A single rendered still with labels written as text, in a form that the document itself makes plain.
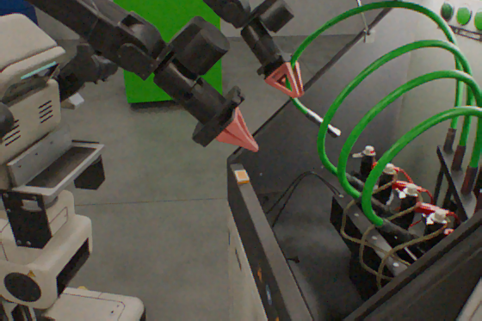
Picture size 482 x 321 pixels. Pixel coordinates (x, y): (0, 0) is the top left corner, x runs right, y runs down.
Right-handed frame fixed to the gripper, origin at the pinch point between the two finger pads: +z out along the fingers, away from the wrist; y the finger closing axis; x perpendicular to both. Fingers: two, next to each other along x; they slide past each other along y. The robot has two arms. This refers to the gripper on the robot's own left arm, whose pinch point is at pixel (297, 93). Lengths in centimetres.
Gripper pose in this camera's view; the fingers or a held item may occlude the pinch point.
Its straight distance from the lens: 95.6
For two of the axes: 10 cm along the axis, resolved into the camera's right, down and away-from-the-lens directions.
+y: 4.9, -1.8, 8.5
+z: 5.5, 8.2, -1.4
